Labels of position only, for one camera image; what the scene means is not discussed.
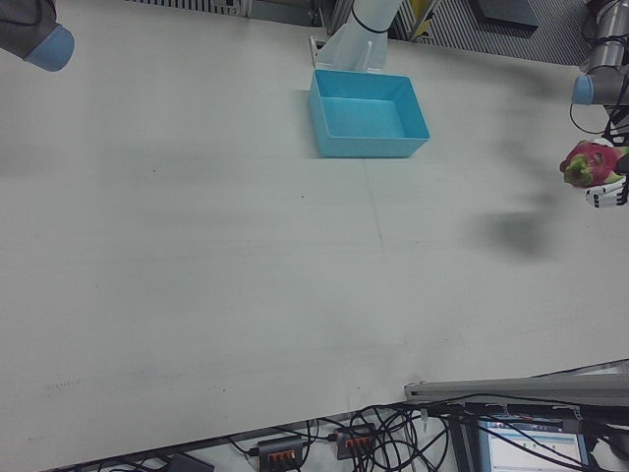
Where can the black USB hub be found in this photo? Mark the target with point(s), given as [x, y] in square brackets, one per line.
[355, 440]
[280, 450]

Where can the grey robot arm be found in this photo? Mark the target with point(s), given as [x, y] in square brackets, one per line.
[44, 44]

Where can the yellow black striped post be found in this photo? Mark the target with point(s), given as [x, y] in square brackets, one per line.
[422, 15]

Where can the light blue plastic bin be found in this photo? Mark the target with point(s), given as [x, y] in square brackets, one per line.
[363, 142]

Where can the dark flat box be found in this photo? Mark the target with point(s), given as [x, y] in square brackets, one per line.
[506, 12]

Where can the black case under pendant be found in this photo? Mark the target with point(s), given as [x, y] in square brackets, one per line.
[521, 412]

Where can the black power adapter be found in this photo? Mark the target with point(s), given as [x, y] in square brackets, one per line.
[189, 463]

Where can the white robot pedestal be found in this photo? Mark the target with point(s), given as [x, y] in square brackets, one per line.
[359, 44]

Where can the pink dragon fruit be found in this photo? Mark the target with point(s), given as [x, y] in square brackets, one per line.
[589, 159]

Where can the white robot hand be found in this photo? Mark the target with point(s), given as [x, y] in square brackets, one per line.
[607, 195]

